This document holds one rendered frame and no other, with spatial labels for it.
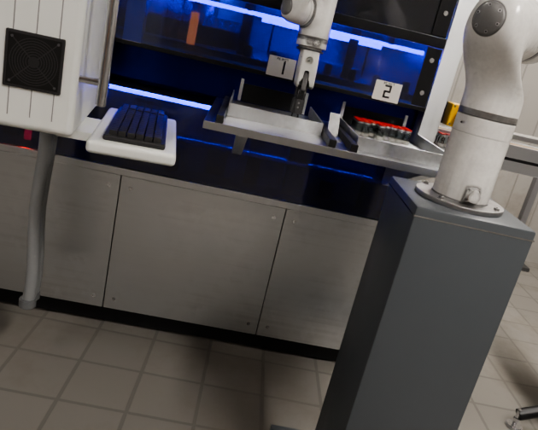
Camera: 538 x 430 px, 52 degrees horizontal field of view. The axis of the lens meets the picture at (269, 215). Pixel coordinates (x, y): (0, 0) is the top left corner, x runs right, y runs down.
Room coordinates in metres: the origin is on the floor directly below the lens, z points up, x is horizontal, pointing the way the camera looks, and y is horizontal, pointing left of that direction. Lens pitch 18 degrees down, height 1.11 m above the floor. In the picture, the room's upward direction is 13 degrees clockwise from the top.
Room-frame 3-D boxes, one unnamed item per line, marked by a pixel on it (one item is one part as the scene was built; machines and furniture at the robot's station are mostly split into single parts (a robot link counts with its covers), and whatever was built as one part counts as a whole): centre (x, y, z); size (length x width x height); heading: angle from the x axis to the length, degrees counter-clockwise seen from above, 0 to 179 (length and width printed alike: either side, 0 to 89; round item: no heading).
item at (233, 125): (1.61, -0.12, 0.87); 0.70 x 0.48 x 0.02; 96
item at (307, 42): (1.58, -0.01, 1.11); 0.09 x 0.08 x 0.03; 6
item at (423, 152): (1.60, -0.29, 0.90); 0.34 x 0.26 x 0.04; 6
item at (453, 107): (1.84, -0.52, 1.00); 0.08 x 0.07 x 0.07; 6
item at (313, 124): (1.67, 0.06, 0.90); 0.34 x 0.26 x 0.04; 6
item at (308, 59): (1.57, -0.01, 1.05); 0.10 x 0.07 x 0.11; 6
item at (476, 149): (1.19, -0.39, 0.95); 0.19 x 0.19 x 0.18
